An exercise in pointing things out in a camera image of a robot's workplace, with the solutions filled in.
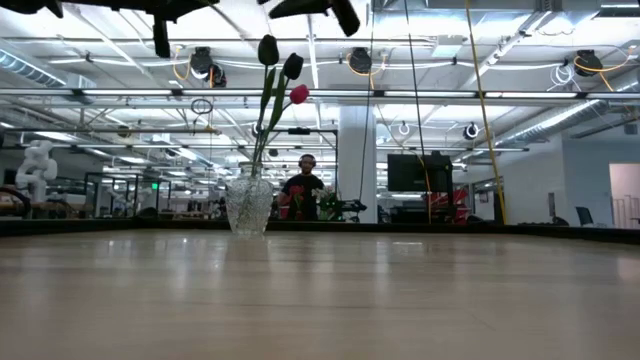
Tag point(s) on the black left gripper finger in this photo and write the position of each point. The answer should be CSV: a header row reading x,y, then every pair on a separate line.
x,y
161,37

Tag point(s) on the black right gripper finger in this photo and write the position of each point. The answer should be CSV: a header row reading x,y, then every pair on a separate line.
x,y
347,17
300,7

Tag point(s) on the black artificial tulip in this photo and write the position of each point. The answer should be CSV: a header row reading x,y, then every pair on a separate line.
x,y
293,66
268,50

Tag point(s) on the pink artificial tulip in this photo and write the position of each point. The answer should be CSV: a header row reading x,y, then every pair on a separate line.
x,y
299,94

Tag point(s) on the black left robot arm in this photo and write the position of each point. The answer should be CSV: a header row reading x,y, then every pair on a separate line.
x,y
20,5

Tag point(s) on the clear cut glass vase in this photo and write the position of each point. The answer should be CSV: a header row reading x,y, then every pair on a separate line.
x,y
248,200

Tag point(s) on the white building column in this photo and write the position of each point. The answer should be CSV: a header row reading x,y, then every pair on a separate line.
x,y
350,165

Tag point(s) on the black screen on stand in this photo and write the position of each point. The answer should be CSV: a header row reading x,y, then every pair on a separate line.
x,y
407,172

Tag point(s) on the white robot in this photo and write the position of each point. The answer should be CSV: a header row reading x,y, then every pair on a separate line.
x,y
37,167

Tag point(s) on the person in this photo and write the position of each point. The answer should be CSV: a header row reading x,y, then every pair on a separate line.
x,y
302,195

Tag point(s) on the red cart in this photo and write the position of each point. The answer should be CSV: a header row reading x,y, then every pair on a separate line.
x,y
457,205

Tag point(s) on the black office chair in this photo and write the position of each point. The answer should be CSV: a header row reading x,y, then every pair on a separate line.
x,y
584,216

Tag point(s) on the silver frame crossbar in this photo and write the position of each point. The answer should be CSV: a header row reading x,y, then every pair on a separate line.
x,y
450,93

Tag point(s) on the silver ventilation duct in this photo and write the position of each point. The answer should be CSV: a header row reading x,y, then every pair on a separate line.
x,y
30,70
550,122

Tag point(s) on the black table frame rim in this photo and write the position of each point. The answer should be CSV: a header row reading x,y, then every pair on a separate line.
x,y
500,230

